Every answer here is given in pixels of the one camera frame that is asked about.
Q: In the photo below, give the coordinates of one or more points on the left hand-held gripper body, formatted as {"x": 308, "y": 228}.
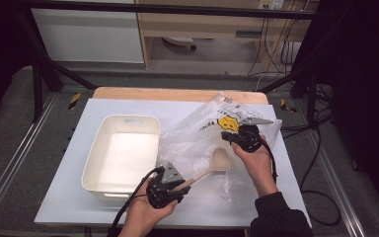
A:
{"x": 159, "y": 194}

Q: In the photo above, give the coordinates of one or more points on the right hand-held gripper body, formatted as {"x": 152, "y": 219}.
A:
{"x": 250, "y": 138}

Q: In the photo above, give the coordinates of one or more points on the beige silicone spoon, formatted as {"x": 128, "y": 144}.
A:
{"x": 220, "y": 159}

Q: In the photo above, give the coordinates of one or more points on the clear smiley plastic bag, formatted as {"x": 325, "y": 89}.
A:
{"x": 190, "y": 141}

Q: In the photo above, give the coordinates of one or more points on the cream plastic storage bin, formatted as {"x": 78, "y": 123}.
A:
{"x": 121, "y": 154}

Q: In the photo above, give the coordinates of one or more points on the person's left hand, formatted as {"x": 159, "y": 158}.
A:
{"x": 144, "y": 214}

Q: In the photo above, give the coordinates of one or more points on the person's right hand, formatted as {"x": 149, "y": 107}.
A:
{"x": 260, "y": 168}

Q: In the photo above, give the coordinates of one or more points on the yellow black floor tape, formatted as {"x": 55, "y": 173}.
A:
{"x": 288, "y": 106}
{"x": 74, "y": 100}

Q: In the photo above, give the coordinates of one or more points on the white table board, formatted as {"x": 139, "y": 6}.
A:
{"x": 65, "y": 197}

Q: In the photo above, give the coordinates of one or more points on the office chair base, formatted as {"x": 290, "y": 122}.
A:
{"x": 177, "y": 41}

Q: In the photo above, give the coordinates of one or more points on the wooden desk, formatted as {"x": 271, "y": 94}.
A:
{"x": 194, "y": 28}

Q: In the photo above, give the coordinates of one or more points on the white power strip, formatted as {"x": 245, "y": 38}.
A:
{"x": 271, "y": 4}

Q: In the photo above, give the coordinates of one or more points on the white cabinet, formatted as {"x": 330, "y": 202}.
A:
{"x": 89, "y": 36}

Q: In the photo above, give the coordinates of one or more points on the aluminium floor rail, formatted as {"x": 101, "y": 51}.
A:
{"x": 16, "y": 153}
{"x": 337, "y": 184}

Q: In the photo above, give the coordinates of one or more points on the black metal frame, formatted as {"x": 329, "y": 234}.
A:
{"x": 177, "y": 9}

